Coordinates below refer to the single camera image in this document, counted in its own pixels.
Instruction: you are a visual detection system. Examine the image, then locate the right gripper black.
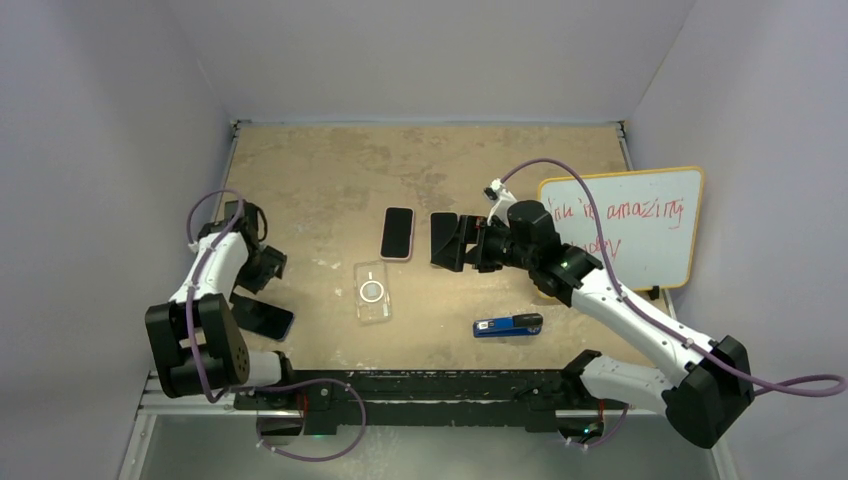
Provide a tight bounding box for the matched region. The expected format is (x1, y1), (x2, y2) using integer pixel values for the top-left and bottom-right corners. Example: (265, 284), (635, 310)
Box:
(433, 215), (537, 274)

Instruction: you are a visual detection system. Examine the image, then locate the blue-edged phone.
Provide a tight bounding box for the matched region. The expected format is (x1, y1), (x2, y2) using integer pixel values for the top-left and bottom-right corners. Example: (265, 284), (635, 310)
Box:
(230, 293), (295, 342)

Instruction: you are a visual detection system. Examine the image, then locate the pink phone case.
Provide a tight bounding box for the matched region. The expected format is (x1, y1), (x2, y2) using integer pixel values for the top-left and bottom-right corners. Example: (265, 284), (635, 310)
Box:
(378, 206), (416, 263)

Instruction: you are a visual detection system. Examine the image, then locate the clear phone case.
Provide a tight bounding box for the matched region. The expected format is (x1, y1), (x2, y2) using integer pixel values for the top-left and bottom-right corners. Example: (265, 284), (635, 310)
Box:
(353, 261), (392, 324)

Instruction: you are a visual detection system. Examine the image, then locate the white phone case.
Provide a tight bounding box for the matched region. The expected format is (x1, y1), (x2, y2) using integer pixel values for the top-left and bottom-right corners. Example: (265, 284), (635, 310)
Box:
(430, 212), (462, 272)

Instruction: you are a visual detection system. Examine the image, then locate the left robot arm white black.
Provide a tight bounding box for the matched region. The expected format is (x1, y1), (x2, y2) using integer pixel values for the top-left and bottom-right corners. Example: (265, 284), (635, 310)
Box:
(145, 200), (298, 409)

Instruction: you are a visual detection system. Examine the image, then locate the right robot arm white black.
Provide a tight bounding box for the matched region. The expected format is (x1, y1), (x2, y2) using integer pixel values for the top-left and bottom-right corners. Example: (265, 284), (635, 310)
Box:
(430, 200), (754, 449)

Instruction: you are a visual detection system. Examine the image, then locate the blue black stapler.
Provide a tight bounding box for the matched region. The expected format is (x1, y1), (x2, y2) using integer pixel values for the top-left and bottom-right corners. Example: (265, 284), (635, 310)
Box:
(472, 313), (544, 338)

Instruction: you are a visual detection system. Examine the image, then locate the yellow-framed whiteboard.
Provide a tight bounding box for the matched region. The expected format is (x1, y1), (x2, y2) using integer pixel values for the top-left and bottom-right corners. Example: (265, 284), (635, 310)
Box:
(538, 167), (704, 290)

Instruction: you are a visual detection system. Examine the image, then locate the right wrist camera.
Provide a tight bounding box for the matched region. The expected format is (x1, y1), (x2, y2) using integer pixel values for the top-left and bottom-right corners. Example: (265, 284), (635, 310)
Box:
(483, 178), (518, 225)

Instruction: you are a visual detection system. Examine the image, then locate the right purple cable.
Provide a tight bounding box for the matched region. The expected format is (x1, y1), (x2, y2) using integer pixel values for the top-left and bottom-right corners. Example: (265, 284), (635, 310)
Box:
(500, 157), (848, 452)

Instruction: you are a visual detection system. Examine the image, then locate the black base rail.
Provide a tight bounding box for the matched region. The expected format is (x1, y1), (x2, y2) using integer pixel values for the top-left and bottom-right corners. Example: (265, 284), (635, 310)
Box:
(234, 369), (611, 442)

